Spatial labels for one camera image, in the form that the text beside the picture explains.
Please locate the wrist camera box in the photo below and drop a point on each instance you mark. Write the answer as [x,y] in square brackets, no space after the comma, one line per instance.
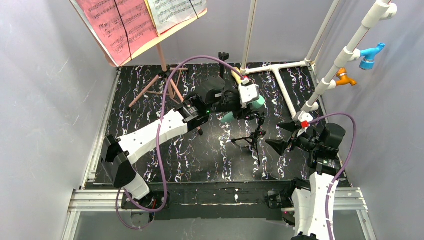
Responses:
[248,94]
[303,119]

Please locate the small black tripod stand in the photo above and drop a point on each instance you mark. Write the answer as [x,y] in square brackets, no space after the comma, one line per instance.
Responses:
[254,137]

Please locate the aluminium rail frame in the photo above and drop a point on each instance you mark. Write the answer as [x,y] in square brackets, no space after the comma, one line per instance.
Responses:
[217,189]

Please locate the green microphone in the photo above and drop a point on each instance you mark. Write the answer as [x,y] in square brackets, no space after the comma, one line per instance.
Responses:
[244,113]

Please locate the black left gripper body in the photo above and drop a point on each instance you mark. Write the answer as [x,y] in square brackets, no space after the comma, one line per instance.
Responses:
[236,108]

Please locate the blue pipe fitting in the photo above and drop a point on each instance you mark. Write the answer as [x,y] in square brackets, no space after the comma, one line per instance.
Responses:
[368,56]

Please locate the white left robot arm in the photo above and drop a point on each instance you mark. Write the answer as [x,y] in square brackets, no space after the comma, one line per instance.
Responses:
[118,155]

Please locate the white sheet music page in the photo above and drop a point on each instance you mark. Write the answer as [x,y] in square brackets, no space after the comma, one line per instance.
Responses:
[168,13]

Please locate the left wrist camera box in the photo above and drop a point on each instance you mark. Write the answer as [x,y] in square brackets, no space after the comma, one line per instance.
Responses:
[248,94]

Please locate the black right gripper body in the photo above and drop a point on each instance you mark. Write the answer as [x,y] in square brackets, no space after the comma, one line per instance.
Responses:
[296,138]

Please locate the cream yellow microphone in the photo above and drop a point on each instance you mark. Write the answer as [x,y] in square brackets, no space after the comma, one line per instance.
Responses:
[240,81]

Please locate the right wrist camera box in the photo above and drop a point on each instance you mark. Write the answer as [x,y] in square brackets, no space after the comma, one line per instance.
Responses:
[303,119]

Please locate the pink sheet music page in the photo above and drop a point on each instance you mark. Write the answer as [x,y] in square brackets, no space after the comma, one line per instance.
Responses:
[122,26]

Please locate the right robot arm base mount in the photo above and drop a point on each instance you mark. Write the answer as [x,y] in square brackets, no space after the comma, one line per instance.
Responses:
[281,201]

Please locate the black microphone stand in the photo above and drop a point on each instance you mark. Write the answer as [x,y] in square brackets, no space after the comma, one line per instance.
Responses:
[223,56]

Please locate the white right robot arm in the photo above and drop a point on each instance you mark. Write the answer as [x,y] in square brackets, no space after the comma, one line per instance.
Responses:
[313,200]

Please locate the orange pipe fitting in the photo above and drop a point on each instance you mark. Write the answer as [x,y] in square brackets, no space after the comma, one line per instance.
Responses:
[343,78]

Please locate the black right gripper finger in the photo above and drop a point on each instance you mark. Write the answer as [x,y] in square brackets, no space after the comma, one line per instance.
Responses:
[289,126]
[280,146]

